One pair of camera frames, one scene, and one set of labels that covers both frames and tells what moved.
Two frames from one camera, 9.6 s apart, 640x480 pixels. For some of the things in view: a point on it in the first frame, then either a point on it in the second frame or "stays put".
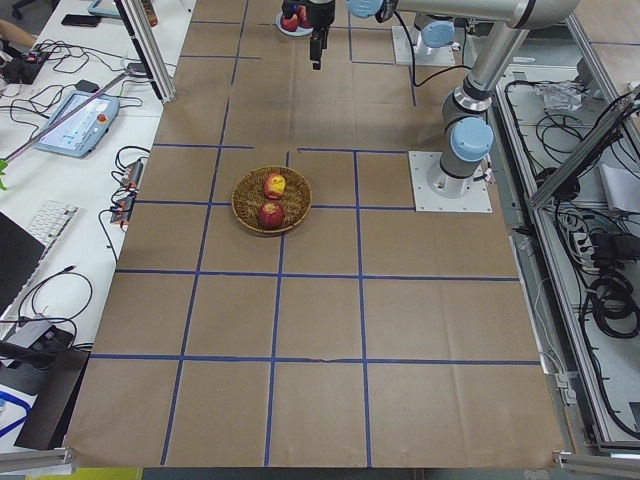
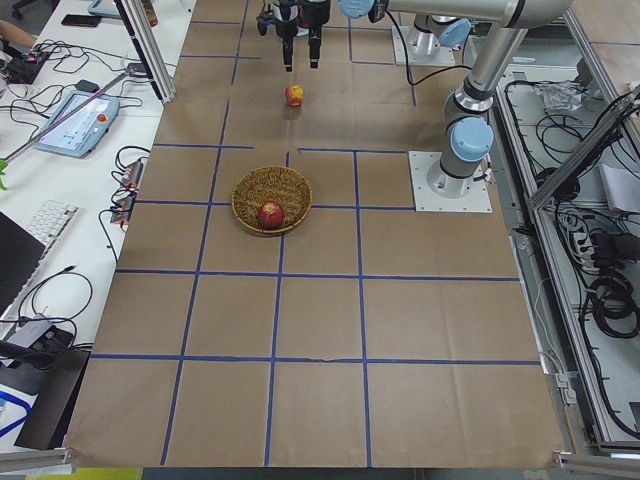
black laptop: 20,252 stays put
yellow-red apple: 274,186 → 294,94
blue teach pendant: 85,132 stays put
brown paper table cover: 368,336 stays put
